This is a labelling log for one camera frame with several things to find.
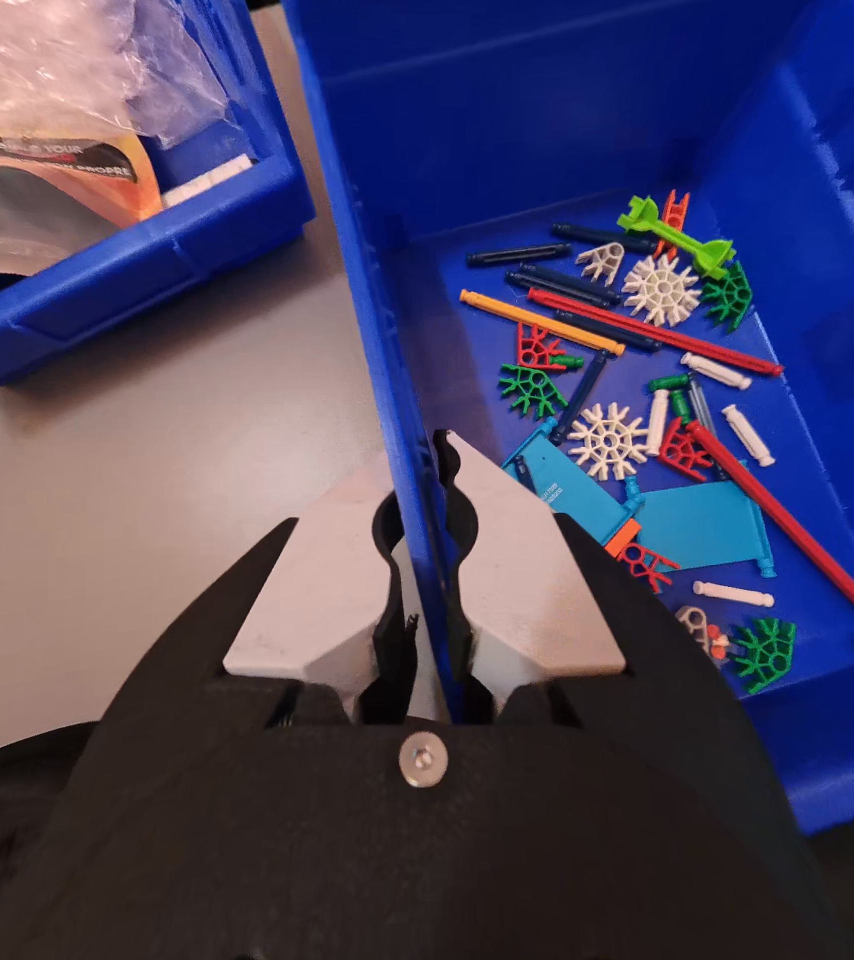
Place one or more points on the blue bin with white tag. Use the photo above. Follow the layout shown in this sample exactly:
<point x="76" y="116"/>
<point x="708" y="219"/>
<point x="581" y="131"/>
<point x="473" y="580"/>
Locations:
<point x="547" y="112"/>

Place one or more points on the plain blue plastic bin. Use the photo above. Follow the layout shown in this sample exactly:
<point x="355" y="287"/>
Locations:
<point x="134" y="262"/>

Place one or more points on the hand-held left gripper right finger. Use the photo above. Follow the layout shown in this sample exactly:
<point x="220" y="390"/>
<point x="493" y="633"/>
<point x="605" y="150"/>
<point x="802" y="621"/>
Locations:
<point x="539" y="600"/>

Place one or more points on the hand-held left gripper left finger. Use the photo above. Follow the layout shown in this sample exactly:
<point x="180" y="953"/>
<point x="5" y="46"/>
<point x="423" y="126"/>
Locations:
<point x="299" y="600"/>

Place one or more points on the pile of toy construction pieces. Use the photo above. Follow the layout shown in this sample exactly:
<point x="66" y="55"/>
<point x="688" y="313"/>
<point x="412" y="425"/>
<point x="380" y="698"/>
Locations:
<point x="659" y="289"/>

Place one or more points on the printed toy packaging bag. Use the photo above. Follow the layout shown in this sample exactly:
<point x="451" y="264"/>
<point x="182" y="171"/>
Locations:
<point x="22" y="210"/>

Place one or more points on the clear plastic bag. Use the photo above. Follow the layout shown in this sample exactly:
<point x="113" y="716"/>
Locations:
<point x="37" y="67"/>

